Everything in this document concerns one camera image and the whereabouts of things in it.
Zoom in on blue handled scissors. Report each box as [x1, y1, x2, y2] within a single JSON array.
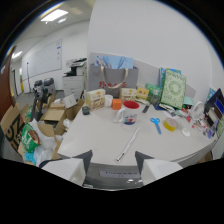
[[149, 116, 163, 136]]

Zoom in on grey paper shopping bag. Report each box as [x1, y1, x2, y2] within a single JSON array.
[[88, 64, 139, 99]]

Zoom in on open cardboard box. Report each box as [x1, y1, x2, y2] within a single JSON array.
[[40, 93, 86, 136]]

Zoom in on white office printer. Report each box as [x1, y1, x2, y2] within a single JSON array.
[[61, 57, 88, 100]]

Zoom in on black office chair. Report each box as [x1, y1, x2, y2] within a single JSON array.
[[42, 77, 57, 96]]

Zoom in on yellow tape roll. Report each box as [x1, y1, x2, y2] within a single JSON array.
[[163, 117, 179, 132]]

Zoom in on small yellow box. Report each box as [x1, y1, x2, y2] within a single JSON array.
[[136, 86, 150, 100]]

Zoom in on small white desk fan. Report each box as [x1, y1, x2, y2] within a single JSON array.
[[181, 101, 205, 138]]

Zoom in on white paper cup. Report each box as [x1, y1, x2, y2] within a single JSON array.
[[104, 94, 114, 108]]

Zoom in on green patterned book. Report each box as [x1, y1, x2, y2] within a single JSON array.
[[160, 69, 187, 110]]

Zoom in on green packet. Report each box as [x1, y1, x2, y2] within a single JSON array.
[[145, 83, 163, 106]]

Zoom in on brown wooden door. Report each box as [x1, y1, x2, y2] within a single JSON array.
[[0, 45, 17, 122]]

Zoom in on dark blue box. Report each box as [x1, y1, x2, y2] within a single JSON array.
[[203, 87, 224, 125]]

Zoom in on cream printed snack box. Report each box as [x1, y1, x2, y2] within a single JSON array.
[[118, 87, 138, 103]]

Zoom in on cream yellow tea box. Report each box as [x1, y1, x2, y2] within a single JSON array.
[[84, 88, 107, 112]]

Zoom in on orange cube box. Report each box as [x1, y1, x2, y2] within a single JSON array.
[[111, 98, 123, 111]]

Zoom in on small black round object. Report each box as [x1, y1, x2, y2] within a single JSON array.
[[81, 105, 91, 116]]

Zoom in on wall whiteboard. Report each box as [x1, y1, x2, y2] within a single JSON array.
[[21, 38, 64, 80]]

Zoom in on ceiling light panel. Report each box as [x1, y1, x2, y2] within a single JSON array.
[[40, 8, 70, 23]]

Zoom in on white mug with red rim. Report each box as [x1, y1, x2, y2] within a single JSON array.
[[115, 100, 141, 126]]

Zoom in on cardboard box with black print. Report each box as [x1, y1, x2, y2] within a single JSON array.
[[0, 102, 30, 154]]

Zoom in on green snack bag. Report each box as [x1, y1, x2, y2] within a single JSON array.
[[20, 123, 42, 154]]

